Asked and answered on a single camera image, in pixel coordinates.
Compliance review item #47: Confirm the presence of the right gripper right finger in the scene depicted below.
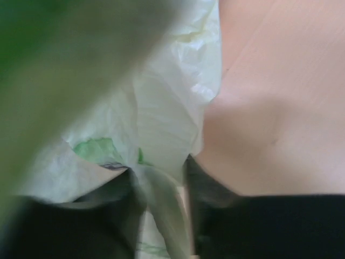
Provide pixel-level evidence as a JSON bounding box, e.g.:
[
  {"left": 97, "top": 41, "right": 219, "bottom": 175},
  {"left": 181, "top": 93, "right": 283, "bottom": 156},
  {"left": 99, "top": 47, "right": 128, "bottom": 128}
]
[{"left": 184, "top": 156, "right": 344, "bottom": 258}]

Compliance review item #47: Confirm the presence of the pale green plastic bag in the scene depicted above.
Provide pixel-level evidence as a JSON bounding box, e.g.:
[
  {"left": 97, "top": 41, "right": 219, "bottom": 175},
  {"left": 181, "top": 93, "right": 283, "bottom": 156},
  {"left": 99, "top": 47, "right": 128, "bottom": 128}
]
[{"left": 1, "top": 1, "right": 222, "bottom": 258}]

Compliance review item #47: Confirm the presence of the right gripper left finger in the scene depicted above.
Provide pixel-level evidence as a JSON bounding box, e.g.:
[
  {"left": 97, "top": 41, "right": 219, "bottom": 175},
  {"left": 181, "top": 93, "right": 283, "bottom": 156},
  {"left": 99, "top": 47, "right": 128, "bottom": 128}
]
[{"left": 1, "top": 169, "right": 145, "bottom": 259}]

